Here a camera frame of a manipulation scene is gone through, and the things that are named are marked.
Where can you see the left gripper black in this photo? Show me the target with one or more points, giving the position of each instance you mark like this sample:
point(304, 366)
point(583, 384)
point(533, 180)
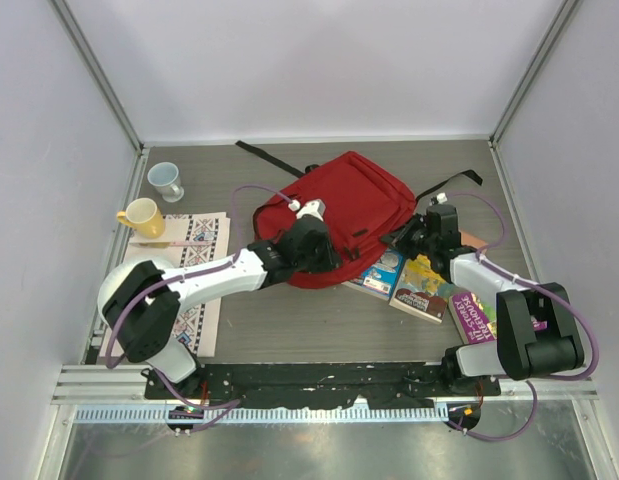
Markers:
point(331, 261)

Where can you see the patterned placemat cloth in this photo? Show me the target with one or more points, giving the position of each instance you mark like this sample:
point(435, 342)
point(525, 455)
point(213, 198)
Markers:
point(189, 240)

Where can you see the blue comic book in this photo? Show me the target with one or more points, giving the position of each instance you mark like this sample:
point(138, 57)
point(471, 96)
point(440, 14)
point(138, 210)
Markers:
point(380, 279)

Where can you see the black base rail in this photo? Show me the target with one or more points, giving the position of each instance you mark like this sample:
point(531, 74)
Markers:
point(327, 386)

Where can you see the light blue cup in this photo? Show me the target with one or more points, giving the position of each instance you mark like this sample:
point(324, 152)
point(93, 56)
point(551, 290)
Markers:
point(164, 177)

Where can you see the red backpack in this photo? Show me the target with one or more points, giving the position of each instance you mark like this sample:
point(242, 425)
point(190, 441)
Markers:
point(365, 204)

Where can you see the yellow paperback book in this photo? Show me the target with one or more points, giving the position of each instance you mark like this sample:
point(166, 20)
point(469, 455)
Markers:
point(421, 292)

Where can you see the purple treehouse book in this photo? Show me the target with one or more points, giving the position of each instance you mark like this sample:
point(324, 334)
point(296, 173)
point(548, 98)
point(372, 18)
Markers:
point(475, 321)

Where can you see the white cable duct strip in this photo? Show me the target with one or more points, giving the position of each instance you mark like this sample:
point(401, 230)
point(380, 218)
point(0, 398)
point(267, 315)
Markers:
point(174, 414)

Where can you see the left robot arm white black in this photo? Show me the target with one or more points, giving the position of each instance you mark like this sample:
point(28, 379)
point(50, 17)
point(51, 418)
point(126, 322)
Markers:
point(141, 299)

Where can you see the yellow mug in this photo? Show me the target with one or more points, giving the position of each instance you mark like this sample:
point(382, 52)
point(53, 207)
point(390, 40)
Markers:
point(143, 216)

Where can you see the white paper plate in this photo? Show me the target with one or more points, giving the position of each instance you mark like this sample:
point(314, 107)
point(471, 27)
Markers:
point(116, 277)

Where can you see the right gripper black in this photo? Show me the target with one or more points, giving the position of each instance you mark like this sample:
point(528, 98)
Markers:
point(400, 239)

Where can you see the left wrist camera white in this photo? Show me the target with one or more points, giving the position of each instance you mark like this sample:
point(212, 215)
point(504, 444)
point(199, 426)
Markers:
point(314, 208)

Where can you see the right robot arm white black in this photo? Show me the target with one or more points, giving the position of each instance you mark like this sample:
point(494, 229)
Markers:
point(538, 331)

